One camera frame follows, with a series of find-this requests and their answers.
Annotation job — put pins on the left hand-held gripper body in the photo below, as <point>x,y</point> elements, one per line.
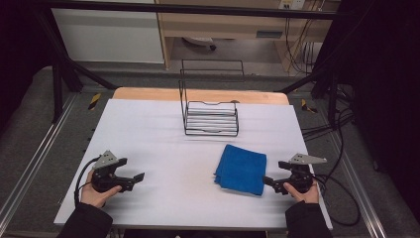
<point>105,177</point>

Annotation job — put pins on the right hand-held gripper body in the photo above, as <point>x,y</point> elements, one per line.
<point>299,175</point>

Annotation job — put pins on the blue towel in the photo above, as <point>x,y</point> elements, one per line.
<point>241,170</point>

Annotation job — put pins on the person's left hand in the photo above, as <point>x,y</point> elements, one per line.
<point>94,195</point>

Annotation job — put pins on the person's right hand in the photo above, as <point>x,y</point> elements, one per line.
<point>305,197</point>

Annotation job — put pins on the white table cover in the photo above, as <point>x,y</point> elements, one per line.
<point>171,158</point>

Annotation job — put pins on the yellow black tape marker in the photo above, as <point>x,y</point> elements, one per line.
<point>307,106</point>
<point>94,101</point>

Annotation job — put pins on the wooden table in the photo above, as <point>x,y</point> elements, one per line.
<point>148,94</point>

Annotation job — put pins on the white cabinet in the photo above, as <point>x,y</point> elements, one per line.
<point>109,36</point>

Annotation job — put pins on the black curtain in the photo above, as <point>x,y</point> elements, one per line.
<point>386,82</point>
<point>20,49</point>

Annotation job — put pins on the office chair base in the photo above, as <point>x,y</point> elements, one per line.
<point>199,41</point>

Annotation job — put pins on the light wooden desk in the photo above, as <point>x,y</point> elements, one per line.
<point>224,26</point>

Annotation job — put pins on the white power strip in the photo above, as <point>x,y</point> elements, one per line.
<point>292,4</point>

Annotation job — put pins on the aluminium floor rail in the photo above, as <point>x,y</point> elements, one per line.
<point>36,158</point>
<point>358,185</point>

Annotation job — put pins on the black metal frame stand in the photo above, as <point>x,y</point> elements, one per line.
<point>332,95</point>
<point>57,86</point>

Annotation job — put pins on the black metal frame bar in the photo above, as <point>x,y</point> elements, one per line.
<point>198,10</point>

